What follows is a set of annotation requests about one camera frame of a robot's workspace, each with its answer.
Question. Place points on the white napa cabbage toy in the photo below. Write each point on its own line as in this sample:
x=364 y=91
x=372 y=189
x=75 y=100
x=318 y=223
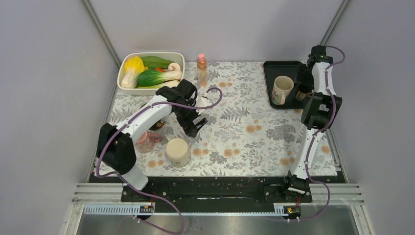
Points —
x=133 y=67

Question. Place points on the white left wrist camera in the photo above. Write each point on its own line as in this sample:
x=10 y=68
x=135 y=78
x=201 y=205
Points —
x=202 y=101

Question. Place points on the green bok choy toy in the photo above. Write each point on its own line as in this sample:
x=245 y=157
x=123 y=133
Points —
x=150 y=78

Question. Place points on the pink drink bottle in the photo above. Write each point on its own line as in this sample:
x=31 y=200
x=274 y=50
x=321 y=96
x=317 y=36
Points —
x=202 y=69

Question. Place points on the black mug with tan rim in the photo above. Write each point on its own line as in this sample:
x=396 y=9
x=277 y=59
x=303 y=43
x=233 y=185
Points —
x=158 y=125

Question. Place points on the small control board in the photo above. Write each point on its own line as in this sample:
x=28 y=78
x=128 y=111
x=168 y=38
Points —
x=146 y=209
x=293 y=210

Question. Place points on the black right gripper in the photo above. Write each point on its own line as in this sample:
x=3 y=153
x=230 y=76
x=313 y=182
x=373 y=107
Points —
x=299 y=77

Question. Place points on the white plastic vegetable tub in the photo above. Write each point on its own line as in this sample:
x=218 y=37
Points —
x=173 y=56

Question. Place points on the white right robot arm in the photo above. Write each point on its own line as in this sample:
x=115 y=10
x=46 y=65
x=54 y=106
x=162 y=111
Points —
x=317 y=116

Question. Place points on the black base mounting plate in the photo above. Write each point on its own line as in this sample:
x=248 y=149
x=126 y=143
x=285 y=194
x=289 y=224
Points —
x=213 y=194

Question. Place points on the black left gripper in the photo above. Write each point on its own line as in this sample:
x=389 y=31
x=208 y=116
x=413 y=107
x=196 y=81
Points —
x=191 y=129

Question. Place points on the brown striped small mug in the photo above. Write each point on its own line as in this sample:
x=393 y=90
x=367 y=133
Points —
x=303 y=91

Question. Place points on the pink glass mug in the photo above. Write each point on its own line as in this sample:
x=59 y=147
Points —
x=146 y=142

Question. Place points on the beige upside-down mug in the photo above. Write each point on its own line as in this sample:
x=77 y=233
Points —
x=178 y=152

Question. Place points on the white mushroom toy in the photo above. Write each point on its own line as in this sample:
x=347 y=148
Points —
x=174 y=67

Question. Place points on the left small control board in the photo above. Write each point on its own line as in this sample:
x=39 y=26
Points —
x=146 y=209

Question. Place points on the aluminium frame rail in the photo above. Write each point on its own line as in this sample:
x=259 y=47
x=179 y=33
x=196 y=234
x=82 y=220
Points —
x=98 y=193

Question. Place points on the right small control board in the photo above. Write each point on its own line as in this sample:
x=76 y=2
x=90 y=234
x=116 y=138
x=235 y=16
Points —
x=293 y=210

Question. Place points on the cream floral mug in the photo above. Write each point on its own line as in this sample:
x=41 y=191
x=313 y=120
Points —
x=281 y=89

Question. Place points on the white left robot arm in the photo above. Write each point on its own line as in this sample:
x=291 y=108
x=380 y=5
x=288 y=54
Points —
x=116 y=142

